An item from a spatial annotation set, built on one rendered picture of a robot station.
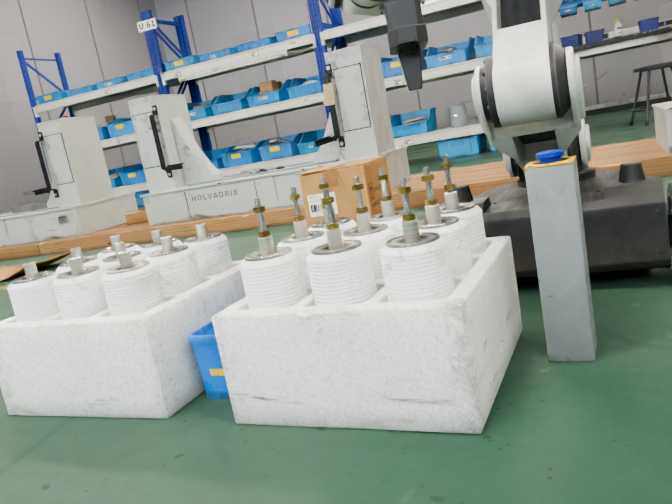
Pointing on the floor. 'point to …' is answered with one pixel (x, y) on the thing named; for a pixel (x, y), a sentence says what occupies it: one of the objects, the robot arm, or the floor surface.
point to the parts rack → (335, 35)
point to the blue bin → (209, 361)
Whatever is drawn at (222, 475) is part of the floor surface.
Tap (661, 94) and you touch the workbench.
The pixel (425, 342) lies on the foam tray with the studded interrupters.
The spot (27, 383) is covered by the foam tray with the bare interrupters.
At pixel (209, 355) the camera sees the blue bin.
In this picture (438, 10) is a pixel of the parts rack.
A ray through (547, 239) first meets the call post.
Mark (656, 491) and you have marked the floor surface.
